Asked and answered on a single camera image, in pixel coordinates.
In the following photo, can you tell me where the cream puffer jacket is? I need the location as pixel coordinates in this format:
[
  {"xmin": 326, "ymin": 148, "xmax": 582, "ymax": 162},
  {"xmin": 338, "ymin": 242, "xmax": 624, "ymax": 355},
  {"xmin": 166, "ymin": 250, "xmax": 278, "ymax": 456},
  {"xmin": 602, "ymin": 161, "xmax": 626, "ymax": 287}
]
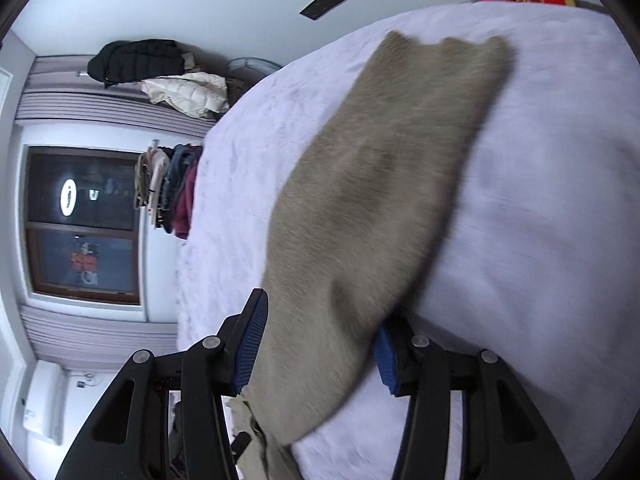
[{"xmin": 141, "ymin": 72, "xmax": 231, "ymax": 121}]

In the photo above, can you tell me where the beige knit sweater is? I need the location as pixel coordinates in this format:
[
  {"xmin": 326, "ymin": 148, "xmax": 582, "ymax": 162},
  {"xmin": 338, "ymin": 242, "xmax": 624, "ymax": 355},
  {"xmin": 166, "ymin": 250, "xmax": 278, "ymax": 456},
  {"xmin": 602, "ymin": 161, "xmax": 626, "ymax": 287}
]
[{"xmin": 235, "ymin": 30, "xmax": 516, "ymax": 480}]

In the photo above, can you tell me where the brown framed window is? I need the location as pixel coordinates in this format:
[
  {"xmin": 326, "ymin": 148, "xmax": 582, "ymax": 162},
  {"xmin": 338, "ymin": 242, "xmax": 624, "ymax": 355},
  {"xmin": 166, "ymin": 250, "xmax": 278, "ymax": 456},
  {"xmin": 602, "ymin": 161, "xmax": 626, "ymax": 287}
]
[{"xmin": 22, "ymin": 145, "xmax": 143, "ymax": 306}]

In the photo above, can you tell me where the grey fan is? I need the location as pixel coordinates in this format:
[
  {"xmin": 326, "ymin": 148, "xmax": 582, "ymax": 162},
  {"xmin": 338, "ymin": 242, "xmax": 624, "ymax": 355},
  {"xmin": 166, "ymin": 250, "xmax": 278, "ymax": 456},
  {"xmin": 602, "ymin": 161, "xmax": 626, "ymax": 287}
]
[{"xmin": 227, "ymin": 57, "xmax": 283, "ymax": 81}]

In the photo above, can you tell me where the white air conditioner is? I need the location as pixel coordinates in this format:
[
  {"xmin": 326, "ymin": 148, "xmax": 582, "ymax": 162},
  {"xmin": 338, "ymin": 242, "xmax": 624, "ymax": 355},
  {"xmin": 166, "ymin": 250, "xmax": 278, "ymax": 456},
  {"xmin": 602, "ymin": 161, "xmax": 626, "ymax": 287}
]
[{"xmin": 22, "ymin": 362, "xmax": 66, "ymax": 443}]

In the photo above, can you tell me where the lavender plush blanket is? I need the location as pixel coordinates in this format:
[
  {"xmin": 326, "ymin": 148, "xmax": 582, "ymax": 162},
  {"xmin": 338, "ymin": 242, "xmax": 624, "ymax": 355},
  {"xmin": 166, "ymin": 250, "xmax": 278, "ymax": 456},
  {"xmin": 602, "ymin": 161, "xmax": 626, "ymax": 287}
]
[{"xmin": 175, "ymin": 0, "xmax": 640, "ymax": 480}]

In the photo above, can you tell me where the grey pleated curtain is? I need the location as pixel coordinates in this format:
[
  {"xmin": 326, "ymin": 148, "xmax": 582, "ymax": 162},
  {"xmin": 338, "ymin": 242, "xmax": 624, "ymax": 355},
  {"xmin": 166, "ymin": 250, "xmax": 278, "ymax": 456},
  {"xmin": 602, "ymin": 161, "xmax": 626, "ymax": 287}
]
[
  {"xmin": 15, "ymin": 55, "xmax": 221, "ymax": 141},
  {"xmin": 17, "ymin": 305, "xmax": 181, "ymax": 371}
]

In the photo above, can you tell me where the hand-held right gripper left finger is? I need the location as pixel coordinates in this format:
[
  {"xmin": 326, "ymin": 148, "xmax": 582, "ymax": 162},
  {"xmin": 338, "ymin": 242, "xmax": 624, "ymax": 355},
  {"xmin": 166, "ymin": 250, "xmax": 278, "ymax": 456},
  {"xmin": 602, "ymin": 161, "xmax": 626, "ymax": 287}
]
[{"xmin": 55, "ymin": 288, "xmax": 269, "ymax": 480}]

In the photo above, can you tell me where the black jacket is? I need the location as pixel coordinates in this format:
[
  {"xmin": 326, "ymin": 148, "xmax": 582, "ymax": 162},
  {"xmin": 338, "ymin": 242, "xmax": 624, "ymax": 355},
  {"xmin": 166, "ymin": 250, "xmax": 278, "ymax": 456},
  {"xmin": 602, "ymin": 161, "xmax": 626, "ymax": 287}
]
[{"xmin": 87, "ymin": 39, "xmax": 188, "ymax": 88}]

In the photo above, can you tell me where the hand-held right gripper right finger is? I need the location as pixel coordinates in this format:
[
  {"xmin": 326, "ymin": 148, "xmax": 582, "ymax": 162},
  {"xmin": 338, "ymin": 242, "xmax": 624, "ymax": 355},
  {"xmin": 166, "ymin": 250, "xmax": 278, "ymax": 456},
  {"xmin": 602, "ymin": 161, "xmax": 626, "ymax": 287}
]
[{"xmin": 372, "ymin": 313, "xmax": 576, "ymax": 480}]

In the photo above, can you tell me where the row of hanging clothes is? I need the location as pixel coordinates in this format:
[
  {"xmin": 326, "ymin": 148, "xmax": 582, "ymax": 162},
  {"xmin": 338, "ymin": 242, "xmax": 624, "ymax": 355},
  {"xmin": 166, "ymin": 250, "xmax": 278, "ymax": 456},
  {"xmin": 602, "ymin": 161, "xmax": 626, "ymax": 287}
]
[{"xmin": 134, "ymin": 142, "xmax": 203, "ymax": 240}]

